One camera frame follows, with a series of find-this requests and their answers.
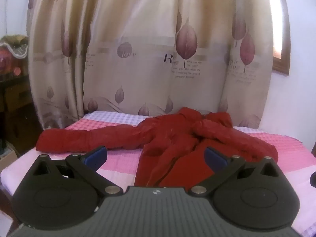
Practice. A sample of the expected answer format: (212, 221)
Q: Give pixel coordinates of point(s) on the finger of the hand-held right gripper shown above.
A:
(313, 179)

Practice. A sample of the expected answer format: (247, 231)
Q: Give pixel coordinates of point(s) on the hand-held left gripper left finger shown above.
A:
(95, 157)

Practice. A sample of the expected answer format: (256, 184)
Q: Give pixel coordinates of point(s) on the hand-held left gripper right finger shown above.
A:
(214, 158)

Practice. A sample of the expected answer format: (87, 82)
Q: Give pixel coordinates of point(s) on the red padded jacket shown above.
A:
(172, 140)

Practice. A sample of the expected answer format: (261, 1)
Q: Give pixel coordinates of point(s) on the pink checked bed blanket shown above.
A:
(123, 160)

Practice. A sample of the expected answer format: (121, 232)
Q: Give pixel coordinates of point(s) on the cardboard box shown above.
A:
(7, 154)

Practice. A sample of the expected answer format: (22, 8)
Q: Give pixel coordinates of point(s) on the dark wooden cabinet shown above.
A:
(17, 108)

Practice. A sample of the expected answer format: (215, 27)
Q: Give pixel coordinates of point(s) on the beige leaf print curtain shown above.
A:
(148, 54)

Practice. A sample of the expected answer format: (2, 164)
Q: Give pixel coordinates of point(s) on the lace covered appliance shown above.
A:
(12, 54)

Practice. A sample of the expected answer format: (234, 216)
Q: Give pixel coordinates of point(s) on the brown wooden window frame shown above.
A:
(284, 42)

